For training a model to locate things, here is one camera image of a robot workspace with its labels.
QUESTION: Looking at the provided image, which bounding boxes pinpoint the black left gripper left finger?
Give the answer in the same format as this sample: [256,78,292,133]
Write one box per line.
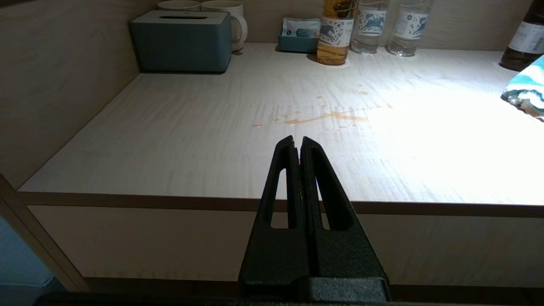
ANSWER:
[238,136,318,286]

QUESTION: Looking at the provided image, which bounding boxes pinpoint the blue-grey tissue box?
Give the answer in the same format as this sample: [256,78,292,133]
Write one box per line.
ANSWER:
[130,11,232,74]

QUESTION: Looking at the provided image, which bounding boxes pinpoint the clear water bottle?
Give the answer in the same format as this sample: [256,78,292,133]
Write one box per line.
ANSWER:
[350,0,388,54]
[386,0,434,57]

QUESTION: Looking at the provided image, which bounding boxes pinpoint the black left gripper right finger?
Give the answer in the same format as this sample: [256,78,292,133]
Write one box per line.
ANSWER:
[300,136,387,280]

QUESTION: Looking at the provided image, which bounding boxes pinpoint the bottle with amber liquid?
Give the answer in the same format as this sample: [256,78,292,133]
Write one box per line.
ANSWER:
[316,0,357,66]

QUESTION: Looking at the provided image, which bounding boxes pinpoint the amber liquid spill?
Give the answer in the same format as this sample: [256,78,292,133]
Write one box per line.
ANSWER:
[252,90,394,129]

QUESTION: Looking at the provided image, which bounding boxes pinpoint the bottle with dark liquid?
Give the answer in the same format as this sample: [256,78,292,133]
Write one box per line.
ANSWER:
[499,0,544,72]

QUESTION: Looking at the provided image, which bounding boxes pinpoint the white ceramic mug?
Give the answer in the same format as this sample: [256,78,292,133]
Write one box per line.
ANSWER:
[157,0,201,11]
[200,1,248,52]

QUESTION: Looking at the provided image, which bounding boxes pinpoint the small blue tray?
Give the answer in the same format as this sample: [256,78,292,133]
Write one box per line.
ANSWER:
[278,35,319,54]

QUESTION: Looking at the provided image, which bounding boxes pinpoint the light wood cabinet front panel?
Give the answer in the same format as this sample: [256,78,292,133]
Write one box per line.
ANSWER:
[25,205,544,289]

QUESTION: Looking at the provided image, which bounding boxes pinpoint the teal white striped towel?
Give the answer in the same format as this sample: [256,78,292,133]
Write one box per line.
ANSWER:
[501,54,544,122]

